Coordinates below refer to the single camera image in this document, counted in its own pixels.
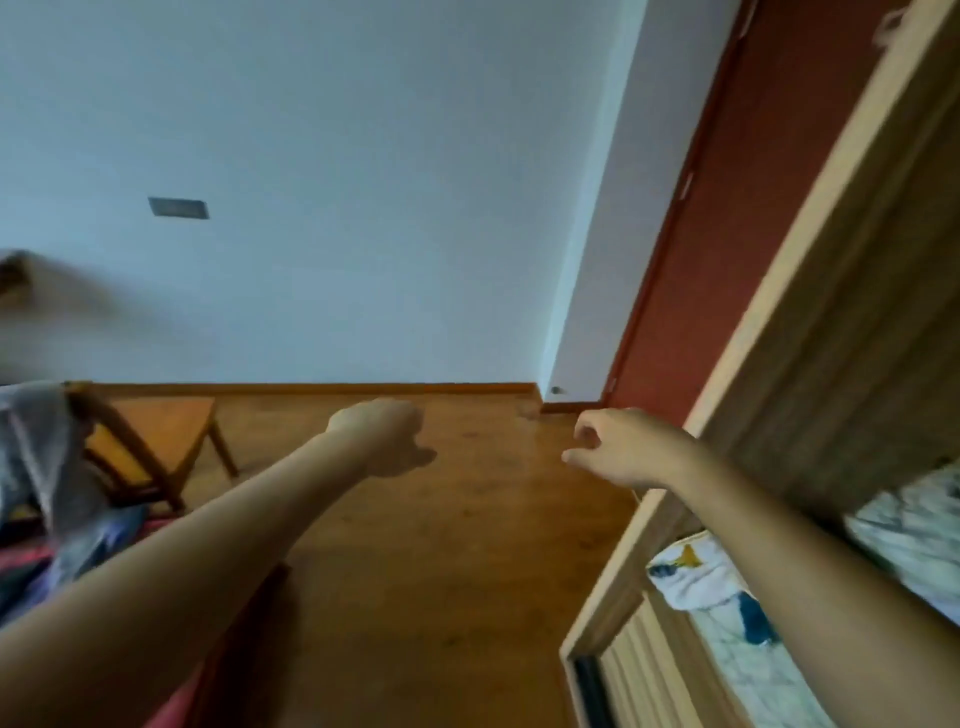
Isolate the person's left hand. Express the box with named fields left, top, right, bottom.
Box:
left=324, top=397, right=438, bottom=479

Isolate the brown wooden skirting board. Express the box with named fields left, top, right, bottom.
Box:
left=96, top=381, right=605, bottom=415

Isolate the person's left forearm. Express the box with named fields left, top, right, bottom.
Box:
left=0, top=431, right=372, bottom=728

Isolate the brown wooden chair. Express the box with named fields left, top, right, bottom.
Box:
left=63, top=381, right=241, bottom=516

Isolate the person's right hand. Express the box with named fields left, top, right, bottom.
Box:
left=561, top=408, right=700, bottom=492

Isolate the white patterned bedding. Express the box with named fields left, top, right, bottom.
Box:
left=647, top=459, right=960, bottom=728

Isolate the person's right forearm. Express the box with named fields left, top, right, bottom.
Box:
left=663, top=442, right=960, bottom=728

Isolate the grey cloth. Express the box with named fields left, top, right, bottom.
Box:
left=0, top=381, right=102, bottom=601

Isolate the grey wall socket plate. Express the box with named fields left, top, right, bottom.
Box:
left=147, top=196, right=211, bottom=222

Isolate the red-brown door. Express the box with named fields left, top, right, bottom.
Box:
left=602, top=0, right=912, bottom=430

